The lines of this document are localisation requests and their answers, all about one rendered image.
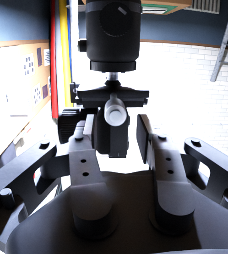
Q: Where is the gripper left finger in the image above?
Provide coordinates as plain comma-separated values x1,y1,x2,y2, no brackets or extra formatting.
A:
0,114,113,221

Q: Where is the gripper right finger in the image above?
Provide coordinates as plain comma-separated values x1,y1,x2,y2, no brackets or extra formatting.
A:
136,114,228,219

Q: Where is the grey clamp knob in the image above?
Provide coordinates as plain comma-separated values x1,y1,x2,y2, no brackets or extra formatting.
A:
104,93,127,127

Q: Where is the black clamp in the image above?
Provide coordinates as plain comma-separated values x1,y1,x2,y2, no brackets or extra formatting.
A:
69,82,150,109

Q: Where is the silver ball stem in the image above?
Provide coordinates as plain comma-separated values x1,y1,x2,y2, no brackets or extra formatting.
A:
105,71,121,86

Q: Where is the small black side knob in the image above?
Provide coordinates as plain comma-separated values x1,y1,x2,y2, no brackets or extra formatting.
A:
77,39,87,53

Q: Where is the black ball head body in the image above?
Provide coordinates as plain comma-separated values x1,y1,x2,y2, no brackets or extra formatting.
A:
85,0,142,72

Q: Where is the black round ball lock knob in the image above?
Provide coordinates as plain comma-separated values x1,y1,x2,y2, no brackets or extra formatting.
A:
99,2,134,38

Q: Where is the cork notice board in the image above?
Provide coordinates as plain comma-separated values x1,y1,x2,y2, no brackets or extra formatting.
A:
0,39,52,140

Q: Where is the red paper roll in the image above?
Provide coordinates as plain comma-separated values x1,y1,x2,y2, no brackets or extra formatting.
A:
49,0,60,120

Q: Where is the blue paper roll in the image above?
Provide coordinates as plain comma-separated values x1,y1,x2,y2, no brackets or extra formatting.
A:
67,0,73,80

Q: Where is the white paper roll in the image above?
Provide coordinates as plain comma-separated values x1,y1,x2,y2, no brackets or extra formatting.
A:
69,0,79,84

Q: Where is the grey metal ladder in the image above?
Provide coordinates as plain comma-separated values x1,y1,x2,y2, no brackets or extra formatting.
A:
210,0,228,83

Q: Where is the green mat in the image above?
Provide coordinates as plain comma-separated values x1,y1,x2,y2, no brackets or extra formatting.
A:
141,3,179,15

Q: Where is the wooden table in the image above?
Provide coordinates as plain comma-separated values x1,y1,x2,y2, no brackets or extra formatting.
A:
81,0,193,16

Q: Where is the black mirrorless camera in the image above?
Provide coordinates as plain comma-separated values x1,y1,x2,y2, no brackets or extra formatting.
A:
58,107,131,159

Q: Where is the white wall grille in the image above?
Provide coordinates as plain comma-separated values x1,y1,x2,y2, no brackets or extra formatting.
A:
183,0,221,15

